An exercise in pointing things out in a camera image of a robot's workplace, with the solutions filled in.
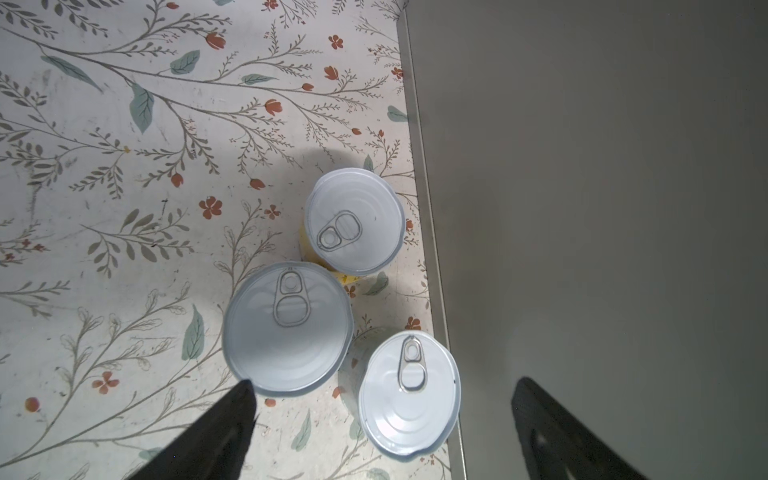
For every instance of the pink label can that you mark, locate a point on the pink label can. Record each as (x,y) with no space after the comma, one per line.
(287,329)

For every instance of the floral table mat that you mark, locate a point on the floral table mat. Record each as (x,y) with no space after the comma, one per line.
(155,155)

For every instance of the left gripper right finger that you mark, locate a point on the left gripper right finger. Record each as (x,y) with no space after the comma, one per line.
(556,445)

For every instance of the beige metal cabinet counter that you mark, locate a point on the beige metal cabinet counter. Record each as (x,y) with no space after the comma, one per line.
(593,179)

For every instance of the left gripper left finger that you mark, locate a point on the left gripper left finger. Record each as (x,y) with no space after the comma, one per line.
(214,446)

